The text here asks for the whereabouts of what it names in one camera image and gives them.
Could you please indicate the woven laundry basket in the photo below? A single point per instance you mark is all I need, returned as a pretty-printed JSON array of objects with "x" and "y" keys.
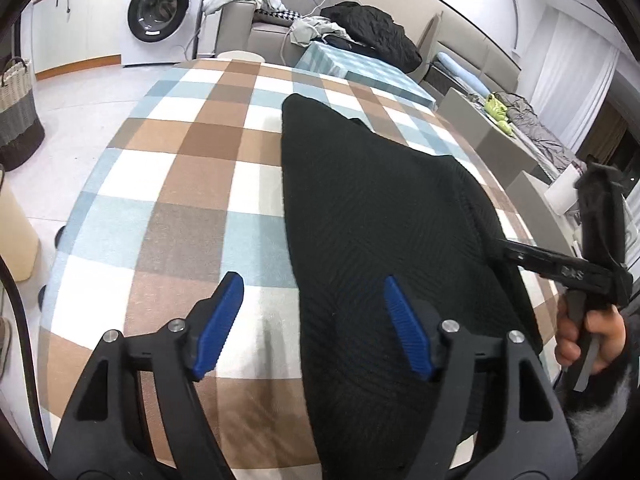
[{"x": 17, "y": 115}]

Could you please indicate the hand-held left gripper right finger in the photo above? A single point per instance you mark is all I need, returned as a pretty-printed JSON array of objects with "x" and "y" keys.
[{"x": 406, "y": 327}]

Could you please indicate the grey sofa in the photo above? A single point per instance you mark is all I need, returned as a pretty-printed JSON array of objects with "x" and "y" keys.
[{"x": 270, "y": 35}]

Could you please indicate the round white stool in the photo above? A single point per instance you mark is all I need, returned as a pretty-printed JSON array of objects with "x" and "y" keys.
[{"x": 240, "y": 56}]

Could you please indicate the grey quilt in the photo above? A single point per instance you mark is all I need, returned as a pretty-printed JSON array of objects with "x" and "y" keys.
[{"x": 540, "y": 135}]

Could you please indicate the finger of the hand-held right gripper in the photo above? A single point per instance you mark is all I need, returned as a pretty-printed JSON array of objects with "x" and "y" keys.
[{"x": 540, "y": 260}]

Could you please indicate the black jacket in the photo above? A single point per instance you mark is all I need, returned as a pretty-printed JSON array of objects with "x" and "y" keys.
[{"x": 375, "y": 32}]

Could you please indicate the beige bin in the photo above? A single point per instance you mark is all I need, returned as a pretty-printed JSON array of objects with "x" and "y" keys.
[{"x": 17, "y": 230}]

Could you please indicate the black knit sweater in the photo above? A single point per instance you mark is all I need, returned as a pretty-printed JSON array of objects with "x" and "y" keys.
[{"x": 360, "y": 220}]

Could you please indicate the brown blue checked tablecloth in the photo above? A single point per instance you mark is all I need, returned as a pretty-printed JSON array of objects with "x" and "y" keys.
[{"x": 175, "y": 185}]

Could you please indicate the light grey shirt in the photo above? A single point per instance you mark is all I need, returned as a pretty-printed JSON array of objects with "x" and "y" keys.
[{"x": 315, "y": 30}]

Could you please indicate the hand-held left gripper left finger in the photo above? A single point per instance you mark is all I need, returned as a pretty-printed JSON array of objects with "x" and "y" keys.
[{"x": 220, "y": 325}]

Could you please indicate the beige bed headboard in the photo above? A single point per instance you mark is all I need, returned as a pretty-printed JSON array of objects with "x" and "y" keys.
[{"x": 475, "y": 40}]

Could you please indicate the white curtain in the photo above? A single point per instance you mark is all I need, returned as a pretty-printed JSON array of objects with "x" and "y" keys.
[{"x": 575, "y": 75}]

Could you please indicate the blue checked cloth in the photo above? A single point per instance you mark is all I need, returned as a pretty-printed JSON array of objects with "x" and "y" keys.
[{"x": 365, "y": 72}]

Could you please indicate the light blue pillow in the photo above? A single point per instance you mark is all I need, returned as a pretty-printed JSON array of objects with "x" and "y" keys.
[{"x": 465, "y": 72}]

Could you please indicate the person's right hand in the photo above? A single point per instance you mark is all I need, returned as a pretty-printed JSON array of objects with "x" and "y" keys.
[{"x": 612, "y": 332}]

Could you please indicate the green toy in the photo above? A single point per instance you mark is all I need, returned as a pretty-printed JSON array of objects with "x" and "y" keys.
[{"x": 497, "y": 110}]

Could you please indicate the white washing machine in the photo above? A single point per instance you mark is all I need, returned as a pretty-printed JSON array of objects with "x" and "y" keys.
[{"x": 160, "y": 10}]

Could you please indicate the grey side cabinet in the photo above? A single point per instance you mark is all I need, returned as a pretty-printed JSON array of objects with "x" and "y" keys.
[
  {"x": 480, "y": 130},
  {"x": 537, "y": 210}
]

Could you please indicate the white base cabinets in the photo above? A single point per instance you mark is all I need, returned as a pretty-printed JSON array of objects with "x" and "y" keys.
[{"x": 75, "y": 20}]

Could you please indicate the person's right forearm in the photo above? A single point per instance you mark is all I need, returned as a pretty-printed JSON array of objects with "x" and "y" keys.
[{"x": 605, "y": 410}]

